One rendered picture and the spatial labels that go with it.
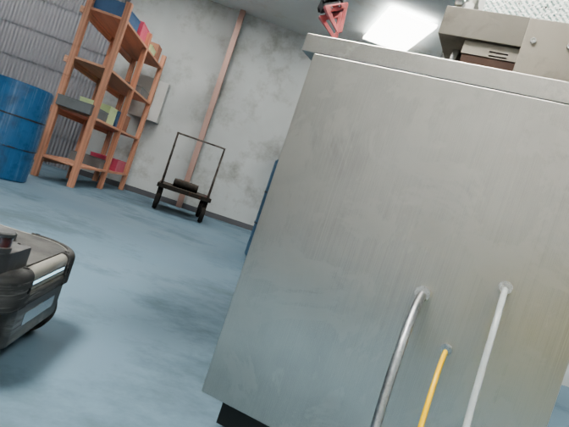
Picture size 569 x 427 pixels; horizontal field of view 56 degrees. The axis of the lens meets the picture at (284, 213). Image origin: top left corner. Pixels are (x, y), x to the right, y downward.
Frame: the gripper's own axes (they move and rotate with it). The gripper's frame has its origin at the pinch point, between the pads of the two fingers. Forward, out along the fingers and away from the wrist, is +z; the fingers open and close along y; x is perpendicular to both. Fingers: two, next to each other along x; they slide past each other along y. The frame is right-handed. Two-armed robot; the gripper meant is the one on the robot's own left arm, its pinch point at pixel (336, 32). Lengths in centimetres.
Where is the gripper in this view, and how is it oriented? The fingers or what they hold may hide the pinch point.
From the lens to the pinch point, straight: 161.5
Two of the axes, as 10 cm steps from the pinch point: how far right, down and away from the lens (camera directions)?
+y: -1.0, -0.5, 9.9
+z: 1.9, 9.8, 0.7
